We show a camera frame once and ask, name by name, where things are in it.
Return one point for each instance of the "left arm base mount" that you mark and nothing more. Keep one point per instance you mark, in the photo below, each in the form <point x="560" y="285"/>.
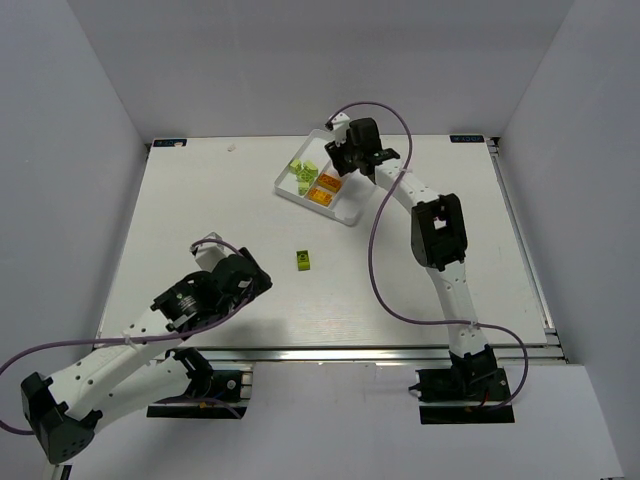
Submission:
<point x="215" y="391"/>

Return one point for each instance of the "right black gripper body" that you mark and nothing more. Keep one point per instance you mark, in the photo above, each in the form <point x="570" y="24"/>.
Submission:
<point x="342" y="161"/>

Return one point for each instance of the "left blue table label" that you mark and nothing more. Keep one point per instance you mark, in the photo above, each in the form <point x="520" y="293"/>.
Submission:
<point x="169" y="143"/>

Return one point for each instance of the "orange lego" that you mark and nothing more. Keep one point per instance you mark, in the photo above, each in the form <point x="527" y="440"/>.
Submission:
<point x="320" y="197"/>
<point x="329" y="183"/>

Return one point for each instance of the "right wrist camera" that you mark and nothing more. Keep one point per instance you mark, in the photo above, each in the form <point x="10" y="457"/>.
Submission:
<point x="338" y="126"/>

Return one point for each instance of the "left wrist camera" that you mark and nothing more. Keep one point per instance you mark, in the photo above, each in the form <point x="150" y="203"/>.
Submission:
<point x="208" y="254"/>

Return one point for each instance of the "right blue table label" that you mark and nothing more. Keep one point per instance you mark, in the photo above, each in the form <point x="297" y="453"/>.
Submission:
<point x="466" y="138"/>

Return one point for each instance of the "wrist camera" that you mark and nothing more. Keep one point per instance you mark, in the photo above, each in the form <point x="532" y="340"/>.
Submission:
<point x="208" y="254"/>
<point x="338" y="126"/>

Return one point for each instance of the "blue table label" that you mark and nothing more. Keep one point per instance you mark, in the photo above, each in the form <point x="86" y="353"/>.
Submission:
<point x="169" y="143"/>
<point x="466" y="138"/>

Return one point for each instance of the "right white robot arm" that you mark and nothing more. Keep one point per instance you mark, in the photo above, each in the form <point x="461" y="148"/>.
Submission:
<point x="438" y="243"/>

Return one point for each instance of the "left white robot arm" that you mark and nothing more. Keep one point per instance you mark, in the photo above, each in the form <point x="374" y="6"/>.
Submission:
<point x="146" y="362"/>

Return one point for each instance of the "pale green lego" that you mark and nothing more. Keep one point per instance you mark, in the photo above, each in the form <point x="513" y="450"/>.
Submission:
<point x="303" y="188"/>

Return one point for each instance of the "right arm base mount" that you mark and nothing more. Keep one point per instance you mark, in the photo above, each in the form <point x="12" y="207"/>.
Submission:
<point x="443" y="400"/>

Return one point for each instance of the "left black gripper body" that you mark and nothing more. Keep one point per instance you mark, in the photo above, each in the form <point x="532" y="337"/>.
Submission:
<point x="255" y="273"/>

